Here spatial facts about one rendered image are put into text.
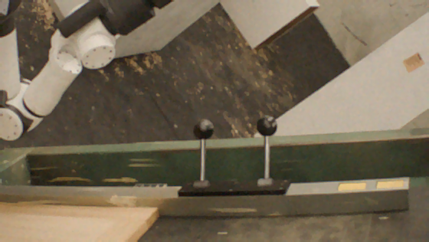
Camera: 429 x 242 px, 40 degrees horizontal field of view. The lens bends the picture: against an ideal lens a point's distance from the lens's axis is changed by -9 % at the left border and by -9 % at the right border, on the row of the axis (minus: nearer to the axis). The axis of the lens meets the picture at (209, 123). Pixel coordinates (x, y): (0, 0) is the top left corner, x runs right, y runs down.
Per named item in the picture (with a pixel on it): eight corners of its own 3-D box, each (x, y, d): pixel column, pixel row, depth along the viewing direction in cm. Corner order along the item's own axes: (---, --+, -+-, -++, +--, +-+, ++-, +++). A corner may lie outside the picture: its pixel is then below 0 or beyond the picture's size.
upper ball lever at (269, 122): (258, 192, 112) (260, 118, 115) (279, 191, 110) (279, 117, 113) (252, 190, 108) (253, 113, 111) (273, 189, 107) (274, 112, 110)
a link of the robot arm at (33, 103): (67, 94, 115) (23, 152, 124) (82, 67, 123) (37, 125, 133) (26, 62, 112) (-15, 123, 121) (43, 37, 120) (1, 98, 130)
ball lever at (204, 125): (195, 193, 116) (198, 122, 119) (215, 193, 115) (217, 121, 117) (188, 191, 112) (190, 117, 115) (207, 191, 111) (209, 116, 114)
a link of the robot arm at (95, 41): (146, 42, 113) (96, 76, 115) (129, 3, 118) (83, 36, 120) (116, 14, 103) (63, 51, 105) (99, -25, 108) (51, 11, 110)
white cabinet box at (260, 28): (236, 1, 645) (287, -38, 613) (267, 46, 640) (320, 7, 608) (218, 1, 604) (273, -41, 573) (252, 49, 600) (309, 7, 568)
